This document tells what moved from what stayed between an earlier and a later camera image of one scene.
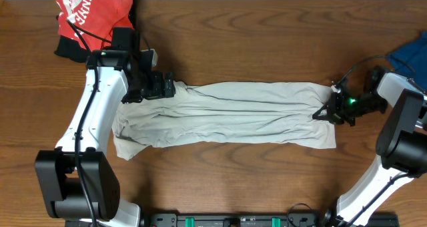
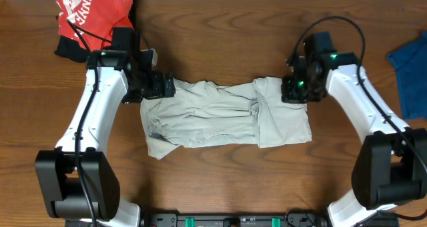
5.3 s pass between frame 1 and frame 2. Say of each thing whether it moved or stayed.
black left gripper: stayed
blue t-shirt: stayed
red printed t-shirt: stayed
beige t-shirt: moved
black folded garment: stayed
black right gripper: moved
